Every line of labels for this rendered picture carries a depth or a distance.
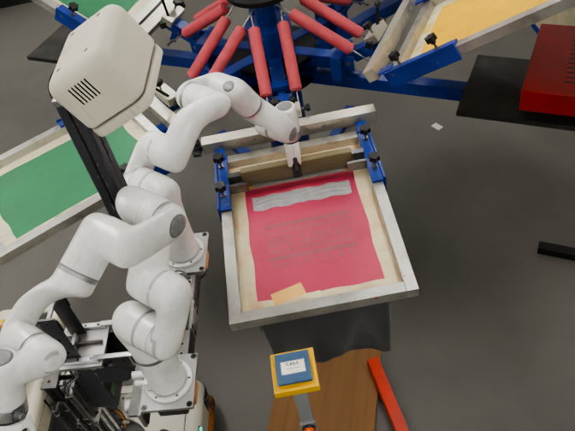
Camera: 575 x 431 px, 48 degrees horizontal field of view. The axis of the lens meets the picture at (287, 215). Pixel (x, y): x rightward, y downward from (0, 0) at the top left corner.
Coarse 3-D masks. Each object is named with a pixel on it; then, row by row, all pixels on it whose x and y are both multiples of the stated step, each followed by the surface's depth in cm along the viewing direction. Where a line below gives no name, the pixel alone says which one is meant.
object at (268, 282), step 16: (256, 192) 240; (272, 192) 239; (272, 208) 234; (288, 208) 232; (256, 224) 229; (256, 240) 224; (256, 256) 219; (256, 272) 214; (272, 272) 213; (288, 272) 212; (304, 272) 211; (256, 288) 209; (272, 288) 208; (304, 288) 207
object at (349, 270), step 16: (320, 176) 241; (336, 176) 240; (352, 176) 239; (352, 192) 233; (304, 208) 231; (320, 208) 230; (336, 208) 229; (352, 208) 228; (352, 224) 222; (368, 224) 221; (368, 240) 216; (352, 256) 213; (368, 256) 212; (320, 272) 210; (336, 272) 209; (352, 272) 208; (368, 272) 207; (320, 288) 206
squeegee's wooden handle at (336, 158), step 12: (312, 156) 233; (324, 156) 233; (336, 156) 233; (348, 156) 234; (240, 168) 235; (252, 168) 234; (264, 168) 233; (276, 168) 234; (288, 168) 235; (312, 168) 236; (324, 168) 237; (252, 180) 237; (264, 180) 237
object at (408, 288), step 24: (312, 144) 249; (336, 144) 249; (384, 192) 226; (384, 216) 218; (408, 264) 202; (384, 288) 198; (408, 288) 196; (240, 312) 200; (264, 312) 198; (288, 312) 197; (312, 312) 198
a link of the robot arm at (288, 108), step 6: (282, 102) 218; (288, 102) 218; (276, 108) 217; (282, 108) 216; (288, 108) 215; (294, 108) 216; (288, 114) 215; (294, 114) 216; (294, 120) 218; (258, 132) 215; (264, 132) 213
